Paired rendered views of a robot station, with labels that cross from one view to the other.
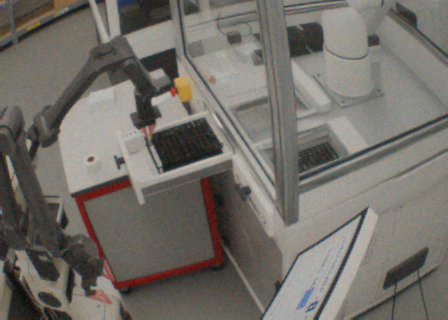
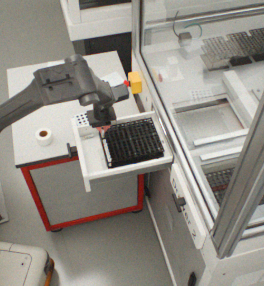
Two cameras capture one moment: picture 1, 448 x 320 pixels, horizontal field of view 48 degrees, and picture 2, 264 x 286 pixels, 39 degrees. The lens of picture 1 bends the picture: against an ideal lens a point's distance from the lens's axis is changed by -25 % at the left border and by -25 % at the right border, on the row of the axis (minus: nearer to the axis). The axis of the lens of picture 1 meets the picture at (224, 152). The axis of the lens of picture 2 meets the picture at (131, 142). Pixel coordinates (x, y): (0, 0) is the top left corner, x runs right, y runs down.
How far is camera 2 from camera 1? 83 cm
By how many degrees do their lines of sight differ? 12
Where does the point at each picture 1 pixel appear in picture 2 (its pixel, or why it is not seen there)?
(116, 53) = (72, 84)
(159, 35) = (116, 17)
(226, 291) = (141, 236)
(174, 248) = (107, 199)
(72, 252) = not seen: outside the picture
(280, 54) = not seen: outside the picture
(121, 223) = (66, 184)
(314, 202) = (250, 244)
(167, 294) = (92, 233)
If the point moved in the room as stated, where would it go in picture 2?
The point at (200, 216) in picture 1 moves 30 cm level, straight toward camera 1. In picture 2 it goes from (133, 179) to (136, 234)
